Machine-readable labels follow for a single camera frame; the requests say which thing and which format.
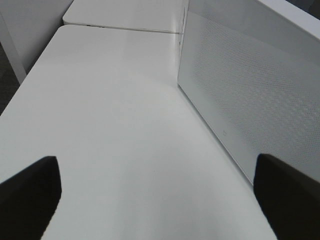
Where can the white adjacent table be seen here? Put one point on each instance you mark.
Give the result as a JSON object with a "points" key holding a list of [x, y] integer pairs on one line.
{"points": [[160, 16]]}

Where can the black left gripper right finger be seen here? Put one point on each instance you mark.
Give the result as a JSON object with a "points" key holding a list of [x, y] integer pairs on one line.
{"points": [[289, 199]]}

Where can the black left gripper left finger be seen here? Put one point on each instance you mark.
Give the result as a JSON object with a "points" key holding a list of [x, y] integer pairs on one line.
{"points": [[29, 199]]}

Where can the white microwave oven body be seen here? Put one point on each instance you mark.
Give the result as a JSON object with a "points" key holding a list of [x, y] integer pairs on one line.
{"points": [[182, 22]]}

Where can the white microwave door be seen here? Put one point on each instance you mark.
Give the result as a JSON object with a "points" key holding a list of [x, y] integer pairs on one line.
{"points": [[251, 68]]}

